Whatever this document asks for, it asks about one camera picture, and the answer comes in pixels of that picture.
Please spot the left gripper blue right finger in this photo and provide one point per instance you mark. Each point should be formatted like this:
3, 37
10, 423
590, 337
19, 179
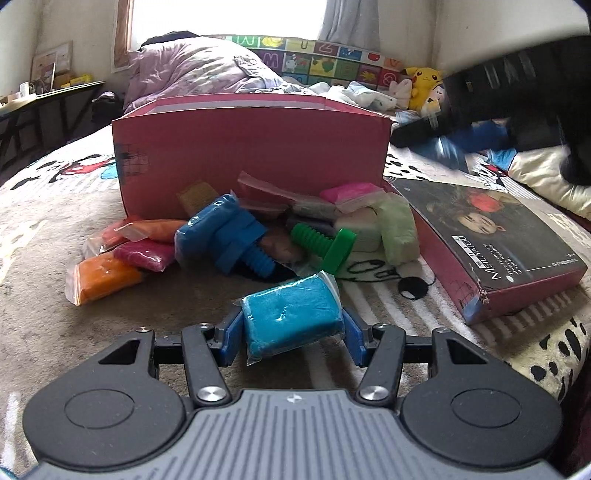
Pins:
380, 350

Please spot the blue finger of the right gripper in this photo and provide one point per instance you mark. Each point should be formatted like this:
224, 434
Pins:
502, 159
443, 151

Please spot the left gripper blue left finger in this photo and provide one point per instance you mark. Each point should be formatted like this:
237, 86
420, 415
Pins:
206, 348

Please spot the teal clay packet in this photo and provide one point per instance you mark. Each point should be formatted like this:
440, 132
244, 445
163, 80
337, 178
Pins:
291, 315

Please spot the portrait printed box lid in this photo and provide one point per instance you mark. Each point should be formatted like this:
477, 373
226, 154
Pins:
493, 255

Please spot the orange clay packet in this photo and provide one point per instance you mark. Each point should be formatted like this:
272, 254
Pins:
131, 229
98, 277

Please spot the blue cream duvet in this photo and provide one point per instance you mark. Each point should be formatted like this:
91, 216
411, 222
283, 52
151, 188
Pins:
553, 173

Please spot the white bunny plush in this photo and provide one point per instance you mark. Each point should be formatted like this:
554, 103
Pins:
402, 92

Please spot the pikachu plush toy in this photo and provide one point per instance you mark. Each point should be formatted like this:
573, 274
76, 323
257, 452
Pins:
424, 80

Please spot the light green clay packet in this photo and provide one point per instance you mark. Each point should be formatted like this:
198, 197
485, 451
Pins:
398, 229

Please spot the white crumpled clothes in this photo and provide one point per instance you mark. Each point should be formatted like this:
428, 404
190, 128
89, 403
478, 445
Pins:
360, 96

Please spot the pink clay packet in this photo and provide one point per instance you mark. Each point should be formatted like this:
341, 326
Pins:
352, 197

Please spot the white clay packet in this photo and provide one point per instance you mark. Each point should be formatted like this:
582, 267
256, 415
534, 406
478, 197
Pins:
364, 223

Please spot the magenta clay packet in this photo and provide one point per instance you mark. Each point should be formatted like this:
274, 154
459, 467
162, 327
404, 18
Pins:
146, 254

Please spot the green toy bolt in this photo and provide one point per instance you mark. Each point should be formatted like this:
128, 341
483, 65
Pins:
332, 251

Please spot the blue toy bolt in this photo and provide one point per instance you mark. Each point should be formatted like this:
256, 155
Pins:
226, 233

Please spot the red cardboard shoe box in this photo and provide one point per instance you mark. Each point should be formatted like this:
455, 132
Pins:
301, 143

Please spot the yellow clay packet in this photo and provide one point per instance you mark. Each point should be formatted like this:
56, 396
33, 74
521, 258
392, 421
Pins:
196, 197

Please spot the grey curtain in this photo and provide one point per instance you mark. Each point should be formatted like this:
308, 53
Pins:
352, 22

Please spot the alphabet foam mat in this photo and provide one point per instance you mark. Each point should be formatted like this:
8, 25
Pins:
313, 61

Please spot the mickey mouse bed blanket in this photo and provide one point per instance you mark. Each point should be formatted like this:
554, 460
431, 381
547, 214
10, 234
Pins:
57, 212

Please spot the pink quilt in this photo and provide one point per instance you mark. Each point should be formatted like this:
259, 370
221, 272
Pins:
192, 66

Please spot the cluttered side desk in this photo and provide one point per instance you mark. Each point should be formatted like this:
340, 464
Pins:
39, 124

